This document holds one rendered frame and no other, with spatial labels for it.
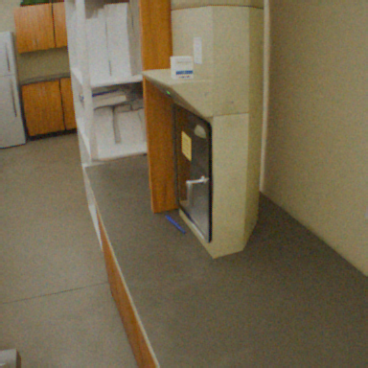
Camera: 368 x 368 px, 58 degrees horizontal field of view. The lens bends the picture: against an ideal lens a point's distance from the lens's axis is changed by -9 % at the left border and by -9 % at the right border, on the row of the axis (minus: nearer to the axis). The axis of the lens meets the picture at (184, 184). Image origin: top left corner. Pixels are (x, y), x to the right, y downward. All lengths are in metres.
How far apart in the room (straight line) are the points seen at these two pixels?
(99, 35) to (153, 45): 1.02
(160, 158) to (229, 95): 0.49
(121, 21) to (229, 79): 1.28
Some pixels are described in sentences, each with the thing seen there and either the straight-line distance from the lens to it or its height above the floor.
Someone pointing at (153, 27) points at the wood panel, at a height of 1.66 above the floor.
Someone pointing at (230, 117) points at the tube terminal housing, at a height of 1.40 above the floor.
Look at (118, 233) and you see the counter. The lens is 1.37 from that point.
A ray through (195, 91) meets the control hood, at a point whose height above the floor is 1.48.
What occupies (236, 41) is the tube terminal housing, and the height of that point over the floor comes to 1.61.
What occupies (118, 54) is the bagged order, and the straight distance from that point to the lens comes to 2.21.
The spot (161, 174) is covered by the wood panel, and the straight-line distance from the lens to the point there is 1.41.
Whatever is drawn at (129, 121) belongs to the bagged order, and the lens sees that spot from 2.28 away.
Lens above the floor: 1.66
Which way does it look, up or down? 25 degrees down
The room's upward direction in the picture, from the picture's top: 2 degrees counter-clockwise
